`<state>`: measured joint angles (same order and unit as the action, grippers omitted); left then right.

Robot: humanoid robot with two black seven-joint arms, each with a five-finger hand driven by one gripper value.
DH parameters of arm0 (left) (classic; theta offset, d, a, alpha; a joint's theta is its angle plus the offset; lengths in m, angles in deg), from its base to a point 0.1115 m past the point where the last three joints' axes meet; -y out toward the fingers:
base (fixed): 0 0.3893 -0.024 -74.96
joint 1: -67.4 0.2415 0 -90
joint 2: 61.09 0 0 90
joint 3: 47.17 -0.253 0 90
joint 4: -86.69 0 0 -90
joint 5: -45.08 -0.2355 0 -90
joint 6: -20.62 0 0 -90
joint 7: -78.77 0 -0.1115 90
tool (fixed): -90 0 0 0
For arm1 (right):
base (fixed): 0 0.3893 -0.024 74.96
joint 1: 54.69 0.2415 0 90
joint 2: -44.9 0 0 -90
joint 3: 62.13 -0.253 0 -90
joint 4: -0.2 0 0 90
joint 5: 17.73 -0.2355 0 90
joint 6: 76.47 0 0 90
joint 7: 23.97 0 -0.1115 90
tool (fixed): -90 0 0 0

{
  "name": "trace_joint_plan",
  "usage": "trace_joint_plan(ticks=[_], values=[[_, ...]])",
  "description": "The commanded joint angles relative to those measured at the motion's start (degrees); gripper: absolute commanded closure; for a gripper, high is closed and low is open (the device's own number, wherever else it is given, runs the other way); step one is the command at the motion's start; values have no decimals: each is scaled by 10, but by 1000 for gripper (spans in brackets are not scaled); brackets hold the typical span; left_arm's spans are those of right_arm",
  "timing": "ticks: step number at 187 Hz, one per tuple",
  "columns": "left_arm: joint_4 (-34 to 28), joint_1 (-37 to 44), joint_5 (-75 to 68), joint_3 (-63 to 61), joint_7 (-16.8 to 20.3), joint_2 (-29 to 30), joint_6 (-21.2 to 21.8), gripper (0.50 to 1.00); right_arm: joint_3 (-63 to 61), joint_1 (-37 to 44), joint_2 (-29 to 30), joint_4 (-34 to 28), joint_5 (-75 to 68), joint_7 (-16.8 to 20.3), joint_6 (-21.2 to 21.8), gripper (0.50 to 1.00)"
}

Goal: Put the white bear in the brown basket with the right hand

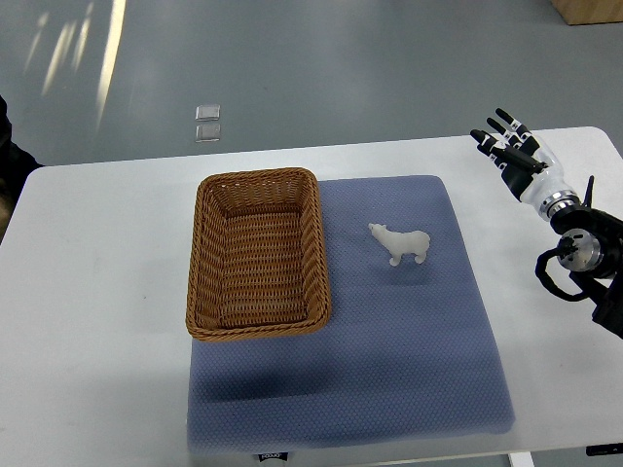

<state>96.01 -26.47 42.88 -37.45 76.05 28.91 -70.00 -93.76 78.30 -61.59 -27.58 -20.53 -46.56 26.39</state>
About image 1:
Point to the white bear figurine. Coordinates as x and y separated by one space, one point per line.
400 244

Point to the upper clear floor tile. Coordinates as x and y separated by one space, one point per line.
208 112

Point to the blue textured mat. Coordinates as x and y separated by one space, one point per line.
407 353

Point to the lower clear floor tile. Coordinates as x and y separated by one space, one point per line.
208 132

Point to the dark object at left edge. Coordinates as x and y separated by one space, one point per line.
16 166

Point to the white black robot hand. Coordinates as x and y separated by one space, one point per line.
527 166

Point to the black label under mat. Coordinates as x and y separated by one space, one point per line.
273 459

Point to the clear floor tile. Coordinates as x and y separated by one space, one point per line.
208 132
208 112

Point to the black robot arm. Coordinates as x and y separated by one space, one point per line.
590 248

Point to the brown wicker basket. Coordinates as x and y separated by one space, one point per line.
258 266

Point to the black table control panel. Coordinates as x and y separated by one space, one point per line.
603 451

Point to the wooden box corner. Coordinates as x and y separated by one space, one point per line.
588 12

